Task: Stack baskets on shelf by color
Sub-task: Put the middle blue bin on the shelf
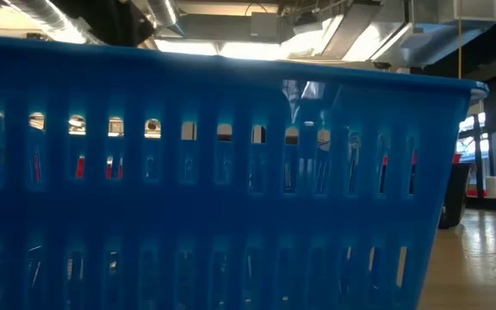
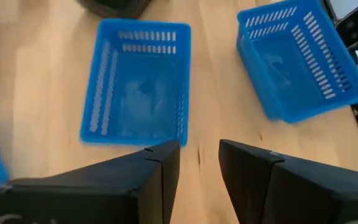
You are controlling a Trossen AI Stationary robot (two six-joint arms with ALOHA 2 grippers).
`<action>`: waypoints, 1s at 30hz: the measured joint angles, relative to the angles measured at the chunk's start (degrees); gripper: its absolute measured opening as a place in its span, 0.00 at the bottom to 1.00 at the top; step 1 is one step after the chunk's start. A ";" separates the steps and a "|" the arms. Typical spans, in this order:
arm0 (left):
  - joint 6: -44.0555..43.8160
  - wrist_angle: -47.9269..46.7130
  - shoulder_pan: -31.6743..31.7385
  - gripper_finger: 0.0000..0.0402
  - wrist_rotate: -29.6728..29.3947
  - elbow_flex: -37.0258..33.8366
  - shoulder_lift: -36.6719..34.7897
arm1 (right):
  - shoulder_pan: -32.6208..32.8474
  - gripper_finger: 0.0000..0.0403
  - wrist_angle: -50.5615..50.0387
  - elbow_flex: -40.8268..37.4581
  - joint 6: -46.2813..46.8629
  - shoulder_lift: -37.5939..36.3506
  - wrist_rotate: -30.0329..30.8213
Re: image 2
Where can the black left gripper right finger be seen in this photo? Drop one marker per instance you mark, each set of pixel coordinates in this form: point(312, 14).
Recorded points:
point(306, 193)

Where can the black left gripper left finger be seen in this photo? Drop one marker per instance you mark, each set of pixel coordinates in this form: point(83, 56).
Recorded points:
point(104, 193)

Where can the black plastic slotted basket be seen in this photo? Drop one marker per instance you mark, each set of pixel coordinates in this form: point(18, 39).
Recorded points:
point(113, 7)

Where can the black table-level camera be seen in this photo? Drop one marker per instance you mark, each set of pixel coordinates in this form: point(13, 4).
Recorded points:
point(356, 28)

